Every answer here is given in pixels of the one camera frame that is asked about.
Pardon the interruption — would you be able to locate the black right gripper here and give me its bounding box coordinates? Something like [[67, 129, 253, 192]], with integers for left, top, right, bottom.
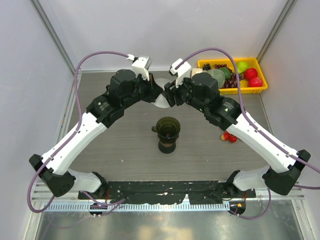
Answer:
[[162, 73, 208, 114]]

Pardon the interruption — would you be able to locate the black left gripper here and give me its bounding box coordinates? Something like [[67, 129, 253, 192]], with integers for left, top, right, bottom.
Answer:
[[122, 71, 164, 109]]

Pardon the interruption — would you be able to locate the white paper coffee filter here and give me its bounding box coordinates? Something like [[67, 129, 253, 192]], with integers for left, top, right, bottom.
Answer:
[[153, 78, 170, 109]]

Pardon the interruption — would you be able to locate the dark green glass dripper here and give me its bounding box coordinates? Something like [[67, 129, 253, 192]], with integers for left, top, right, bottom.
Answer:
[[151, 116, 181, 145]]

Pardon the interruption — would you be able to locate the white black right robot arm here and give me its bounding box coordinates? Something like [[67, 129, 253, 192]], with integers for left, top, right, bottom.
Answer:
[[164, 72, 311, 197]]

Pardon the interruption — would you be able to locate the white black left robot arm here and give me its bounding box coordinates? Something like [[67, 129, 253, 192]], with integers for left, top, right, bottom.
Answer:
[[29, 69, 164, 199]]

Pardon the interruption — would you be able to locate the orange white filter paper pack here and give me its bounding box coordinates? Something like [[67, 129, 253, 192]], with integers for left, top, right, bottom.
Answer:
[[190, 68, 203, 78]]

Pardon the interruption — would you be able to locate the red black coffee server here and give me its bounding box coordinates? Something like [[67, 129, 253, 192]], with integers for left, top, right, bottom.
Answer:
[[158, 136, 177, 154]]

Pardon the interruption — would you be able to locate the black grape bunch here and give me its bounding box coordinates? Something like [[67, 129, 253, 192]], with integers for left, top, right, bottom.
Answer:
[[202, 63, 212, 71]]

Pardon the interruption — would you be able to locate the green netted melon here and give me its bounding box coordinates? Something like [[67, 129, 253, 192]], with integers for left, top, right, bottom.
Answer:
[[207, 68, 226, 89]]

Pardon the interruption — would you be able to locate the dark red grape bunch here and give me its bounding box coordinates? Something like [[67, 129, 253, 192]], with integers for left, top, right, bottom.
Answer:
[[214, 64, 238, 89]]

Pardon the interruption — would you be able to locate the green pear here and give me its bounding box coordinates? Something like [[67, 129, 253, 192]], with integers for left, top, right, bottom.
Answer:
[[236, 61, 249, 74]]

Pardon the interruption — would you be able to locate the red yellow lychee bunch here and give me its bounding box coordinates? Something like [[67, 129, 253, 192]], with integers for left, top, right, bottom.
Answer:
[[220, 132, 238, 143]]

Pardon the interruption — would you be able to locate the red pink apple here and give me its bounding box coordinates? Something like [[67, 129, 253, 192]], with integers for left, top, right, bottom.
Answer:
[[248, 77, 263, 88]]

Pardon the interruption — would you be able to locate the yellow plastic fruit tray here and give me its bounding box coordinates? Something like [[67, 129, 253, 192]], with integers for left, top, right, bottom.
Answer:
[[197, 57, 269, 96]]

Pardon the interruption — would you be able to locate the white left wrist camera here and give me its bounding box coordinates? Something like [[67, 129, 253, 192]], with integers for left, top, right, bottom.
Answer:
[[126, 54, 152, 82]]

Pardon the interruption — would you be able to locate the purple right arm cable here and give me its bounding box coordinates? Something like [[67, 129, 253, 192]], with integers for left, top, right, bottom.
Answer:
[[174, 47, 320, 220]]

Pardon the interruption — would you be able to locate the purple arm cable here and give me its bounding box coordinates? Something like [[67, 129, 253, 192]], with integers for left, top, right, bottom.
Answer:
[[26, 51, 136, 213], [174, 47, 320, 220]]

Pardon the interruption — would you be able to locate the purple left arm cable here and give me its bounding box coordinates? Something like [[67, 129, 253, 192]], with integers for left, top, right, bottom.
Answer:
[[26, 51, 136, 213]]

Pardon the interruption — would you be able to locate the white slotted cable duct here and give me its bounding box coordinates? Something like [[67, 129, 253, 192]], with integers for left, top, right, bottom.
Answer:
[[46, 200, 230, 213]]

